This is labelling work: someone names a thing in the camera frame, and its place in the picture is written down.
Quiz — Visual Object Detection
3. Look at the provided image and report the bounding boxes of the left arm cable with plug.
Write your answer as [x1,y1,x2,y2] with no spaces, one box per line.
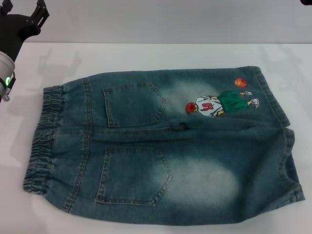
[0,73,17,103]

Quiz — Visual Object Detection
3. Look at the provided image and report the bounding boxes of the blue denim shorts with print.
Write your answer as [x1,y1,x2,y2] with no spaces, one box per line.
[22,64,306,224]

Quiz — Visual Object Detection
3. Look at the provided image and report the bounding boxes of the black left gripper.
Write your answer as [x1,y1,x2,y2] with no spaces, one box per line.
[0,0,51,64]

